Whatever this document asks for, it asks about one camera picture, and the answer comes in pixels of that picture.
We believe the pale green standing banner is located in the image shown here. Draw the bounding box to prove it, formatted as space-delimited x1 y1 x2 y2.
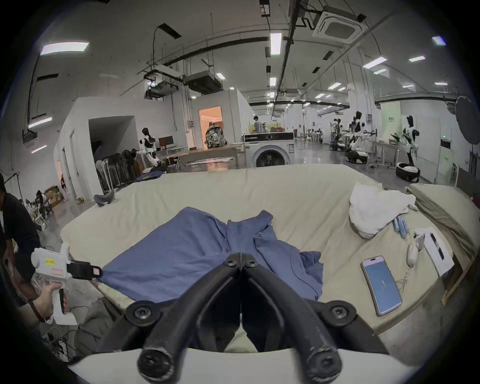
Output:
381 103 402 143

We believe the black photo umbrella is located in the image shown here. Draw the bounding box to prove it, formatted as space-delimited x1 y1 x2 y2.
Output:
454 95 480 145

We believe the person's left hand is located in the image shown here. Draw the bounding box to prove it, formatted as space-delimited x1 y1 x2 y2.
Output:
37 281 69 323

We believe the person's body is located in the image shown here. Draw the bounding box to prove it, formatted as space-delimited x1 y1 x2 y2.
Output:
0 172 43 291

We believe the grey cloth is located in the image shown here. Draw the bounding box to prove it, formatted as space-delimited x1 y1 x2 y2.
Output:
93 189 116 206

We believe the white humanoid robot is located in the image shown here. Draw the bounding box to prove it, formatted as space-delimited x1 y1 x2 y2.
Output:
329 118 344 151
344 111 370 164
396 115 422 183
138 127 163 170

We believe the wooden table with backpack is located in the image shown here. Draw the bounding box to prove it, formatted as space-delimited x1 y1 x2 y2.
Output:
179 124 241 172

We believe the dark blue garment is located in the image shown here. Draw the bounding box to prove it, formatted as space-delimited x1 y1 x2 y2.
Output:
135 169 168 184

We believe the white washing machine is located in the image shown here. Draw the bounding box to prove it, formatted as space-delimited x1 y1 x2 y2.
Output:
242 131 296 169

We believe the person's left forearm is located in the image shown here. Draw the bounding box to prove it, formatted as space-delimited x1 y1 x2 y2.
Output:
11 283 41 325

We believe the desk with monitor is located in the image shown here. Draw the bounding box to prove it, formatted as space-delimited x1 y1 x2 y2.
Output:
157 136 188 167

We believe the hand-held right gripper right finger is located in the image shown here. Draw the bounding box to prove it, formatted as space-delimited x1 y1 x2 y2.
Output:
241 253 391 384

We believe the white box with black strip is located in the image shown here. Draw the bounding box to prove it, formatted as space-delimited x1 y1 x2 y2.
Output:
414 227 455 278

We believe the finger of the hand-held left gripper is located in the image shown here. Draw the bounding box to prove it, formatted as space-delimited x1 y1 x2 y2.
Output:
80 262 103 280

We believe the blue shirt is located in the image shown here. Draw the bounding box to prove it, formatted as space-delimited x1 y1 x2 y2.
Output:
95 207 324 305

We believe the smartphone with blue screen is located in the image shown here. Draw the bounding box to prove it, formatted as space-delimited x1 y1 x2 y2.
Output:
361 256 403 317

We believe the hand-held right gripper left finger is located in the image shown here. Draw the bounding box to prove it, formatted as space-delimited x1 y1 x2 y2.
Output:
95 253 243 384

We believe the beige pillow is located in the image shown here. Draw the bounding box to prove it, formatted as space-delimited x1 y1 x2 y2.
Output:
407 183 480 260

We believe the white cable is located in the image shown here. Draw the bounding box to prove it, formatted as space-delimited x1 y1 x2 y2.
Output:
394 264 414 298

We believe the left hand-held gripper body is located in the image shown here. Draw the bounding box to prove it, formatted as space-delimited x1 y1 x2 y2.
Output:
31 242 82 326

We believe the bed with beige sheet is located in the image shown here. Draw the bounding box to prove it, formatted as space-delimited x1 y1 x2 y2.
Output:
60 164 474 340

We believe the white cloth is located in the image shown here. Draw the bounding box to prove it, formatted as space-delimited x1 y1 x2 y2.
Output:
349 182 419 239

